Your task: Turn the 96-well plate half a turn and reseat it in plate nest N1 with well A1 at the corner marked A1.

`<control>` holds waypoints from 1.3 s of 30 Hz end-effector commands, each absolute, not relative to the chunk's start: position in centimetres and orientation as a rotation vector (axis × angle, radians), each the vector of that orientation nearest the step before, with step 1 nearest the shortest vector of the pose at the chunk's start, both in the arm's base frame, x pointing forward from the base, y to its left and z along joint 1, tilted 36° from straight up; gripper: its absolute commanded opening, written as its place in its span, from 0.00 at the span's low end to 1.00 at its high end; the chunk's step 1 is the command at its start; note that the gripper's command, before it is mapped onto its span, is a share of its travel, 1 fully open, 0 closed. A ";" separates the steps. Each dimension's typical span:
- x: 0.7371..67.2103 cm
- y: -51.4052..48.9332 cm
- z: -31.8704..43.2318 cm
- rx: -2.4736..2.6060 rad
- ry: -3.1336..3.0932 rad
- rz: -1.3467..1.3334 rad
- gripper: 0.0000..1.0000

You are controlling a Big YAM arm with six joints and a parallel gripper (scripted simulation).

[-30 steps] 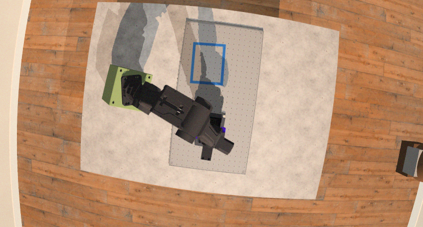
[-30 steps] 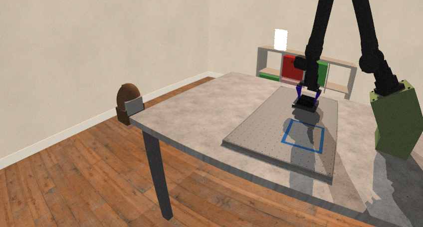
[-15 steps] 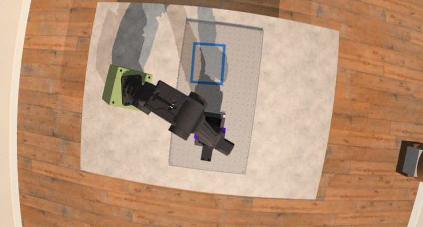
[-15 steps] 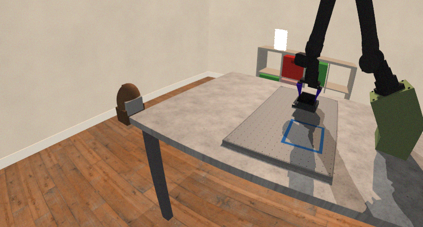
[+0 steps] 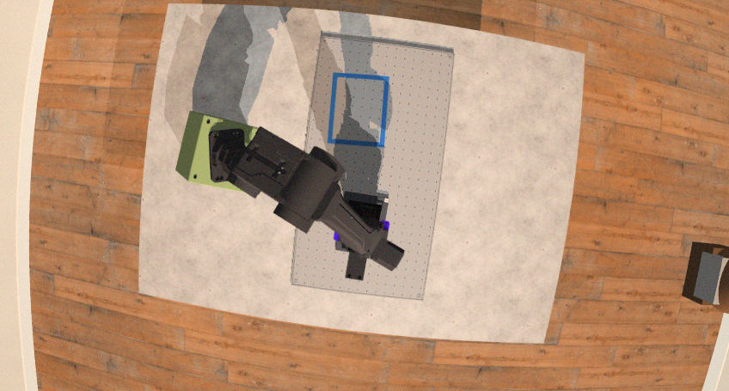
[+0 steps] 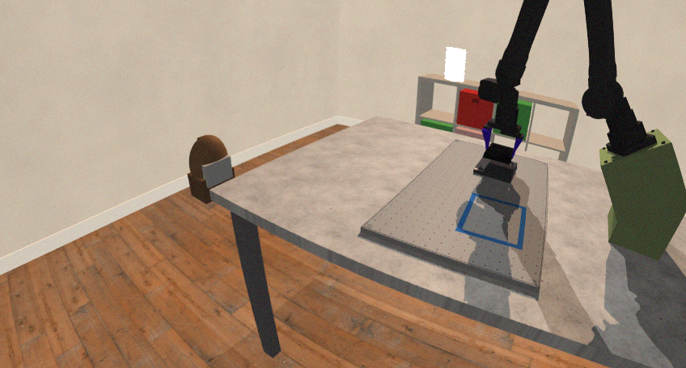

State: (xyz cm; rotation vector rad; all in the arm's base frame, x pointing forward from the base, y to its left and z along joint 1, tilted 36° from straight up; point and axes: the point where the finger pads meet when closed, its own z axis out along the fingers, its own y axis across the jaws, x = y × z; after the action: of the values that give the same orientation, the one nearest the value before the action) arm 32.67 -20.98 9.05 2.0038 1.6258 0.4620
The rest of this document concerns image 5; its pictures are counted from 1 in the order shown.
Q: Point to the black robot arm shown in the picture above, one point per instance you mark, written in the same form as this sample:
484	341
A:
305	183

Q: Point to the blue taped rectangle outline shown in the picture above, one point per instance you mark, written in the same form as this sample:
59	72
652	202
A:
384	112

